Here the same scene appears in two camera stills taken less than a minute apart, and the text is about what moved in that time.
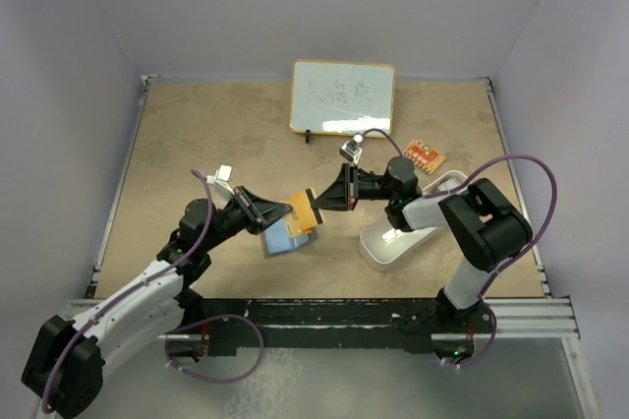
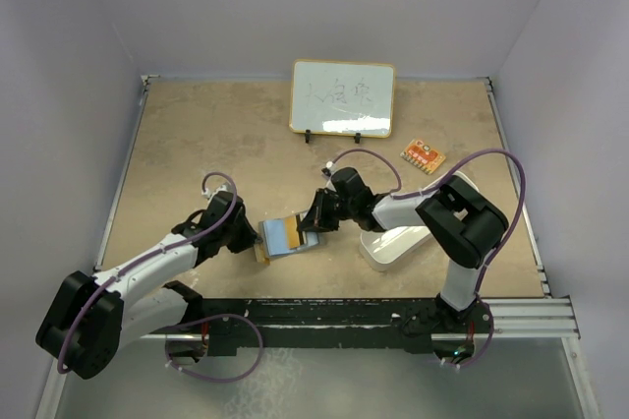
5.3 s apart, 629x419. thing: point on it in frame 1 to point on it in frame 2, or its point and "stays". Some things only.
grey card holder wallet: (275, 240) stays
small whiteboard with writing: (341, 98) stays
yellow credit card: (301, 218) to (293, 237)
